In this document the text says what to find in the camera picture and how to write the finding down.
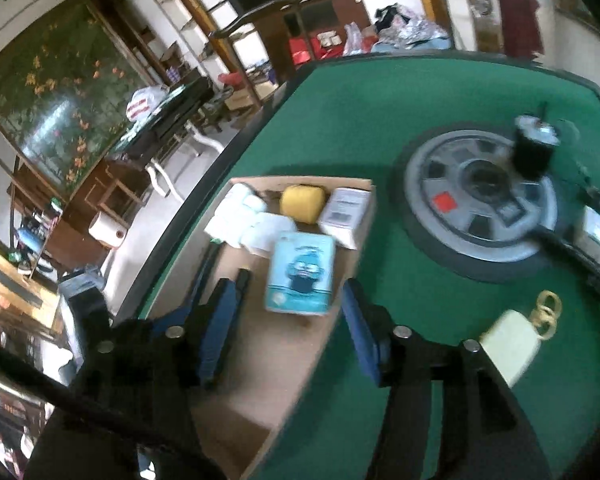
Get cardboard box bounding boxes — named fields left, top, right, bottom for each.
left=144, top=176, right=378, bottom=480

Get wooden cabinet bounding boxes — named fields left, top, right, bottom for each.
left=10, top=160, right=145, bottom=261

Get teal card packet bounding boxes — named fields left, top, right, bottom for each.
left=265, top=232, right=337, bottom=317

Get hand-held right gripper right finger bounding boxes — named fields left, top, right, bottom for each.
left=341, top=277, right=553, bottom=480

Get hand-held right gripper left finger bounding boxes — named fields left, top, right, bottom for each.
left=27, top=270, right=253, bottom=480

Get round grey table panel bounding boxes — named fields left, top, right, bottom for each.
left=392, top=127, right=563, bottom=283

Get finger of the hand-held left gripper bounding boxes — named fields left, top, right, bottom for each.
left=150, top=241, right=221, bottom=333

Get red bag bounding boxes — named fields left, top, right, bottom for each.
left=289, top=35, right=315, bottom=67

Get white charger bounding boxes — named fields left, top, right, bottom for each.
left=240, top=212, right=297, bottom=258

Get dark wooden chair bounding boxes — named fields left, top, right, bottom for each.
left=209, top=0, right=365, bottom=86

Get cream plastic case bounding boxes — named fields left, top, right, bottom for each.
left=477, top=309, right=543, bottom=388

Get small white grey box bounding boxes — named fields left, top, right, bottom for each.
left=317, top=187, right=371, bottom=251

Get black rod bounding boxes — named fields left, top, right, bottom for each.
left=537, top=227, right=600, bottom=311

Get black cylinder motor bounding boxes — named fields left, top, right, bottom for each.
left=511, top=102, right=563, bottom=181

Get white striped plastic bag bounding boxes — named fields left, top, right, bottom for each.
left=126, top=85, right=168, bottom=121

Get white paper roll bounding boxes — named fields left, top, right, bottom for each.
left=88, top=210, right=129, bottom=250

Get light wooden chair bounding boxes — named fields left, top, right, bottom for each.
left=407, top=0, right=506, bottom=53

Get wooden shelf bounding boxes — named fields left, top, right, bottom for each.
left=134, top=0, right=281, bottom=91

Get yellow tape roll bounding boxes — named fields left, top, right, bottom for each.
left=280, top=185, right=328, bottom=225

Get pink plastic bag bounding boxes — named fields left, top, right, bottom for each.
left=342, top=22, right=373, bottom=56

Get dark red cloth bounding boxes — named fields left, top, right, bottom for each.
left=492, top=0, right=545, bottom=58

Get black cable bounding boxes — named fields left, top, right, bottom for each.
left=0, top=347, right=205, bottom=480

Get silver plastic bags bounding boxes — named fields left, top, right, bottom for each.
left=372, top=4, right=453, bottom=53

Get large flower painting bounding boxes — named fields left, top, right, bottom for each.
left=0, top=2, right=151, bottom=196

